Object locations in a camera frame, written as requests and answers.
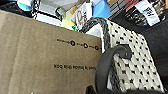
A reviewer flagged white printed pack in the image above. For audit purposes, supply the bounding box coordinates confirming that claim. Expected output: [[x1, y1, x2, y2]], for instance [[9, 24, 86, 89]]
[[74, 2, 94, 32]]

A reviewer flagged blue and white bag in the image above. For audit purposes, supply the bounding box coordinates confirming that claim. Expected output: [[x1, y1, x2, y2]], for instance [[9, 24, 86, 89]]
[[134, 0, 161, 27]]

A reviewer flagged small blue box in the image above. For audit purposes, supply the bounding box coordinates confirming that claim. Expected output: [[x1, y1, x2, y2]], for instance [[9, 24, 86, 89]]
[[91, 0, 111, 20]]

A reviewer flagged round grey can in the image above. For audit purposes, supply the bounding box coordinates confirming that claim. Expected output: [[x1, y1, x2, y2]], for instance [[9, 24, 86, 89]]
[[54, 6, 67, 18]]

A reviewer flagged blue and white container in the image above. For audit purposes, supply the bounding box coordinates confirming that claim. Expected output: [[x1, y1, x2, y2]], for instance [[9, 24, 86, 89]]
[[16, 0, 35, 13]]

